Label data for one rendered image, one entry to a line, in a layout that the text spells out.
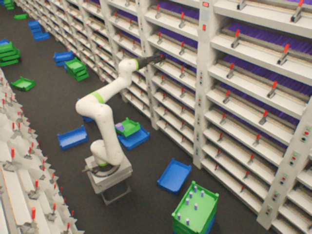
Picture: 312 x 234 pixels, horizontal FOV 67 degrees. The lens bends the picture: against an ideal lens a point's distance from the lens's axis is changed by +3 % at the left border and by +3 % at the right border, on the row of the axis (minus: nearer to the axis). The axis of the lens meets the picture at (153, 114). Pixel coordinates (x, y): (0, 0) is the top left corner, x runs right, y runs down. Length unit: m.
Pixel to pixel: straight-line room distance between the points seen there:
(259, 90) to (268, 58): 0.20
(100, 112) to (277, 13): 1.06
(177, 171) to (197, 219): 0.68
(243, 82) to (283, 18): 0.41
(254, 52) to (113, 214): 1.65
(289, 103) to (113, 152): 1.12
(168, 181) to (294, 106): 1.32
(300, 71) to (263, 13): 0.31
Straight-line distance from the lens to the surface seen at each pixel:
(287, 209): 1.90
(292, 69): 1.26
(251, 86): 1.44
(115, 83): 1.79
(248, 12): 1.30
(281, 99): 1.38
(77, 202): 2.34
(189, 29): 1.63
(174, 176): 2.29
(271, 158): 1.61
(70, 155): 2.71
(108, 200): 2.22
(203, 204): 1.80
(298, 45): 1.34
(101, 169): 1.97
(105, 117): 1.49
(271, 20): 1.23
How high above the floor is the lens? 1.91
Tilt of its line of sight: 41 degrees down
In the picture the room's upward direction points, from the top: 7 degrees counter-clockwise
